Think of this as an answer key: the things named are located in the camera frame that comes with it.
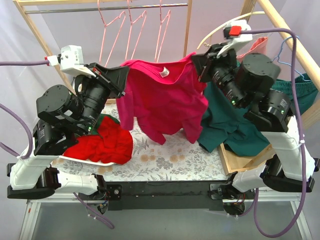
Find white laundry basket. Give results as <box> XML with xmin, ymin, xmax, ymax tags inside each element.
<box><xmin>59</xmin><ymin>155</ymin><xmax>116</xmax><ymax>167</ymax></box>

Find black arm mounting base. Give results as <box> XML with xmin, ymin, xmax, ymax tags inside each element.
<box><xmin>79</xmin><ymin>180</ymin><xmax>254</xmax><ymax>216</ymax></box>

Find magenta t shirt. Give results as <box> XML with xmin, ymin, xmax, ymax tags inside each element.
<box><xmin>116</xmin><ymin>54</ymin><xmax>209</xmax><ymax>145</ymax></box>

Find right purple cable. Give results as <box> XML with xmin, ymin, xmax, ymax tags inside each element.
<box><xmin>241</xmin><ymin>27</ymin><xmax>307</xmax><ymax>238</ymax></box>

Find blue wire hanger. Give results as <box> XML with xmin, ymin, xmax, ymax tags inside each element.
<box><xmin>272</xmin><ymin>35</ymin><xmax>311</xmax><ymax>81</ymax></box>

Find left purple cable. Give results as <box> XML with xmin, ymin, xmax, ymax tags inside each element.
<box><xmin>0</xmin><ymin>59</ymin><xmax>115</xmax><ymax>230</ymax></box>

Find pink wire hanger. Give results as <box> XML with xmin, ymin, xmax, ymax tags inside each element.
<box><xmin>154</xmin><ymin>0</ymin><xmax>171</xmax><ymax>63</ymax></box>
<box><xmin>96</xmin><ymin>0</ymin><xmax>127</xmax><ymax>67</ymax></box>
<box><xmin>124</xmin><ymin>0</ymin><xmax>147</xmax><ymax>61</ymax></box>

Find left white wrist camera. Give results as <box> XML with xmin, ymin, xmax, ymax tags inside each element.
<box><xmin>44</xmin><ymin>45</ymin><xmax>96</xmax><ymax>77</ymax></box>

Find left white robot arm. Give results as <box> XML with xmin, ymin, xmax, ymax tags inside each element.
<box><xmin>7</xmin><ymin>63</ymin><xmax>130</xmax><ymax>200</ymax></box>

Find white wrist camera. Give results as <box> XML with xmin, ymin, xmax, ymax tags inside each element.
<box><xmin>217</xmin><ymin>19</ymin><xmax>253</xmax><ymax>58</ymax></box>
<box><xmin>44</xmin><ymin>45</ymin><xmax>96</xmax><ymax>77</ymax></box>

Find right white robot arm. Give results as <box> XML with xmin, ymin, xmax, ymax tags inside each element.
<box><xmin>191</xmin><ymin>44</ymin><xmax>320</xmax><ymax>199</ymax></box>

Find aluminium table frame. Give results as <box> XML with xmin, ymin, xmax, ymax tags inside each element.
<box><xmin>19</xmin><ymin>188</ymin><xmax>312</xmax><ymax>240</ymax></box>

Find red t shirt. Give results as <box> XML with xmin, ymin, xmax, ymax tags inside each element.
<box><xmin>63</xmin><ymin>118</ymin><xmax>134</xmax><ymax>165</ymax></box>

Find teal green shorts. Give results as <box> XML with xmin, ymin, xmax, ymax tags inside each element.
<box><xmin>197</xmin><ymin>73</ymin><xmax>319</xmax><ymax>157</ymax></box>

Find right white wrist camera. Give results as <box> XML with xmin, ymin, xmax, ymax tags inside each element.
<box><xmin>217</xmin><ymin>19</ymin><xmax>253</xmax><ymax>58</ymax></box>

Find purple cable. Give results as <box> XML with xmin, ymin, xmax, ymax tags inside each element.
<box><xmin>241</xmin><ymin>27</ymin><xmax>307</xmax><ymax>238</ymax></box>
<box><xmin>0</xmin><ymin>59</ymin><xmax>115</xmax><ymax>230</ymax></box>

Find salmon pink shorts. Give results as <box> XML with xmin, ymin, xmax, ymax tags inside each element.
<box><xmin>236</xmin><ymin>36</ymin><xmax>268</xmax><ymax>62</ymax></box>

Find cream plastic hanger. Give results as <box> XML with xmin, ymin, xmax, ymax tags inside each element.
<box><xmin>196</xmin><ymin>11</ymin><xmax>265</xmax><ymax>50</ymax></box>

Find small wooden clothes rack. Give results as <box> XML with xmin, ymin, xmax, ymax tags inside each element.
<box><xmin>12</xmin><ymin>0</ymin><xmax>193</xmax><ymax>93</ymax></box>

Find dark green t shirt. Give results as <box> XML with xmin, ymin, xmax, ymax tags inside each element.
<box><xmin>90</xmin><ymin>113</ymin><xmax>120</xmax><ymax>135</ymax></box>

